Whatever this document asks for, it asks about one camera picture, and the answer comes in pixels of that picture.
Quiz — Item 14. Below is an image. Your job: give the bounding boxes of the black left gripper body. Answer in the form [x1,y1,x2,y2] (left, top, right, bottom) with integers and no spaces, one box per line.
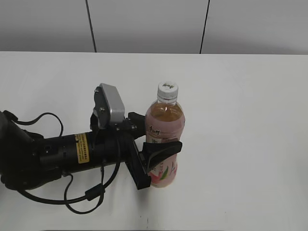
[72,115,151,190]

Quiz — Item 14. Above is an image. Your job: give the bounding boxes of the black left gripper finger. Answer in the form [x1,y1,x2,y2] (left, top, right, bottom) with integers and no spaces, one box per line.
[128,112,146,139]
[141,141,182,171]

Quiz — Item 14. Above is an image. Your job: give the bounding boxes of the pink oolong tea bottle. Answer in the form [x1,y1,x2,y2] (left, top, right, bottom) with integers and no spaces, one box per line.
[145,95,186,189]

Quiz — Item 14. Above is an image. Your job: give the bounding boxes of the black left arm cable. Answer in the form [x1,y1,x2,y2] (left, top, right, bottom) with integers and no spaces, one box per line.
[9,112,121,214]

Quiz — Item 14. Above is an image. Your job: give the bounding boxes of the white bottle cap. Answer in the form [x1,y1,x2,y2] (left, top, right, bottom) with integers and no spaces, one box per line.
[157,81,179,103]

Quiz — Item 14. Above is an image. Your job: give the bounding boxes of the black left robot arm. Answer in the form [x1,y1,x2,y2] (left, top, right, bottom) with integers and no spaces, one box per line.
[0,111,182,190]

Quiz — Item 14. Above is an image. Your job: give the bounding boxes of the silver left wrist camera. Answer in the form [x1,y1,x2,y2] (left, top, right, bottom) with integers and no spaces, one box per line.
[93,83,125,129]

